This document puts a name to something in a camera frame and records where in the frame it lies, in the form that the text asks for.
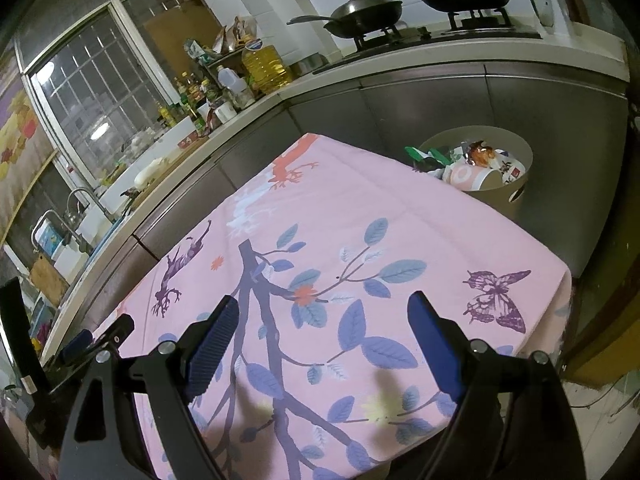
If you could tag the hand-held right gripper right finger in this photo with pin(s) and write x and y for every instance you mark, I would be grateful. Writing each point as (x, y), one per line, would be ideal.
(435, 345)

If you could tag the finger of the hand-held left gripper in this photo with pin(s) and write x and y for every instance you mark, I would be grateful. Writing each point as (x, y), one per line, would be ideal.
(117, 331)
(77, 346)

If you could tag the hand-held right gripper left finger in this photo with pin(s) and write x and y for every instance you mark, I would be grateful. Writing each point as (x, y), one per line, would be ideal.
(210, 355)

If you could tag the beige round bin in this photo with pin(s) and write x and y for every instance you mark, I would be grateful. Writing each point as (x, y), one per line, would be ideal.
(500, 200)

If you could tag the orange snack wrapper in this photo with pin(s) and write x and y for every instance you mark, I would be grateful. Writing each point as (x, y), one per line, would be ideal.
(482, 155)

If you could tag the wooden cutting board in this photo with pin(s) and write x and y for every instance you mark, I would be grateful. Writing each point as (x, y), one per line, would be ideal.
(47, 280)

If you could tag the white plastic container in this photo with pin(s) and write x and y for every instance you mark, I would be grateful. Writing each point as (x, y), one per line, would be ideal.
(95, 224)

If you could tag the blue label container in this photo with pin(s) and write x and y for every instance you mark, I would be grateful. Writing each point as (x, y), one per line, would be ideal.
(47, 237)

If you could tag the chrome faucet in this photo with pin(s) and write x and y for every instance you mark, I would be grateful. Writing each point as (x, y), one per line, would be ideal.
(106, 212)

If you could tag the pink printed tablecloth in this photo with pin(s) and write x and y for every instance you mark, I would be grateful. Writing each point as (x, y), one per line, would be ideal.
(400, 220)

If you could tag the white radish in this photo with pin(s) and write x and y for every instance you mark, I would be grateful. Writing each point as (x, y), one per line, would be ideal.
(150, 170)

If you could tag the pink white paper cup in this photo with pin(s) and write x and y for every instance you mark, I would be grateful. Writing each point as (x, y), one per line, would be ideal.
(470, 175)

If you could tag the green plastic wrapper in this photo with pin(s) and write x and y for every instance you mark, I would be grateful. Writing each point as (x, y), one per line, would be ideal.
(425, 155)

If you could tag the white wrapper with red mark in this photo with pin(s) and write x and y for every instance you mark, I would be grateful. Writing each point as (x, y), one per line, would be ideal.
(512, 169)

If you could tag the white cardboard box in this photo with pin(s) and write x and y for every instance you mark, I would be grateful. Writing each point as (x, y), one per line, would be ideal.
(175, 132)

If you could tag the barred kitchen window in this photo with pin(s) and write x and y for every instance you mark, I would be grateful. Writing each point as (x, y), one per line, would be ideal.
(90, 100)

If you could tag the stainless steel kitchen cabinet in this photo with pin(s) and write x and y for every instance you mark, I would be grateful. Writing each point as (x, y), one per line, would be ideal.
(400, 100)

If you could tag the row of condiment bottles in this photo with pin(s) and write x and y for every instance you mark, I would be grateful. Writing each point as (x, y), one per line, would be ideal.
(192, 92)

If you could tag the white plastic jug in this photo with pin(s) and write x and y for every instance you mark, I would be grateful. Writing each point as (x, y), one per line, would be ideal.
(232, 85)

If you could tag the yellow cooking oil bottle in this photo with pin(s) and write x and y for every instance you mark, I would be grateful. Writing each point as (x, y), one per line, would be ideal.
(265, 67)

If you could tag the black gas stove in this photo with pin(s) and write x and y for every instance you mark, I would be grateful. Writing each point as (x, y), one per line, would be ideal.
(400, 46)

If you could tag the small steel pot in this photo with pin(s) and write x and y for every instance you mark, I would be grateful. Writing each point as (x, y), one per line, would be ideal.
(307, 64)

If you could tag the brown snack bags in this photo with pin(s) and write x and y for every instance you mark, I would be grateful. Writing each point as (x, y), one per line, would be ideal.
(235, 35)

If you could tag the steel wok with lid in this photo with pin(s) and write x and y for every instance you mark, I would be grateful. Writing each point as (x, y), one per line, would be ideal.
(365, 12)

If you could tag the fruit wall poster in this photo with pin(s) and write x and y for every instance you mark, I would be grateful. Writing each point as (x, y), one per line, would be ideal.
(20, 150)

